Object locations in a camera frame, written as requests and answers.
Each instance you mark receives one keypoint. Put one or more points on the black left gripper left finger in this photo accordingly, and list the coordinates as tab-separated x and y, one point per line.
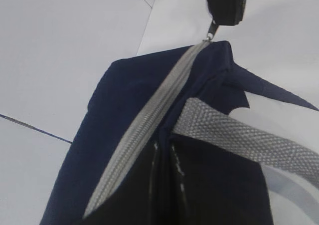
134	202

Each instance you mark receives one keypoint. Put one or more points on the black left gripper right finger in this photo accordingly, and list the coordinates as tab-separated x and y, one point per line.
216	187

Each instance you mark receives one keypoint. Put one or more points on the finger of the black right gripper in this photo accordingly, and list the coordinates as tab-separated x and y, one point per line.
227	12

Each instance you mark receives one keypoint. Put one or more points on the navy blue lunch bag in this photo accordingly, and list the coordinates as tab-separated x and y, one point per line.
188	91

